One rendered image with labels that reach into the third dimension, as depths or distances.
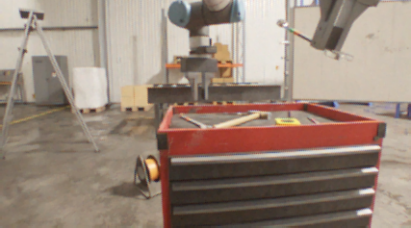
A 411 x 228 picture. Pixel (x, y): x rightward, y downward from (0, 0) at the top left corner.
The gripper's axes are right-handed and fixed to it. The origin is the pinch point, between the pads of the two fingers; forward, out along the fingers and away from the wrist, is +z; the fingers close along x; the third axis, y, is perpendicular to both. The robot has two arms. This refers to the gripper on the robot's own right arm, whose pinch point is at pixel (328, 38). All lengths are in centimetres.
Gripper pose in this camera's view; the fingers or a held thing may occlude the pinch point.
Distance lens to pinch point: 40.4
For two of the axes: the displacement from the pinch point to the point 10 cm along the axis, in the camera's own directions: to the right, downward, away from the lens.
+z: -1.6, 8.6, 4.9
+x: 9.9, 1.0, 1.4
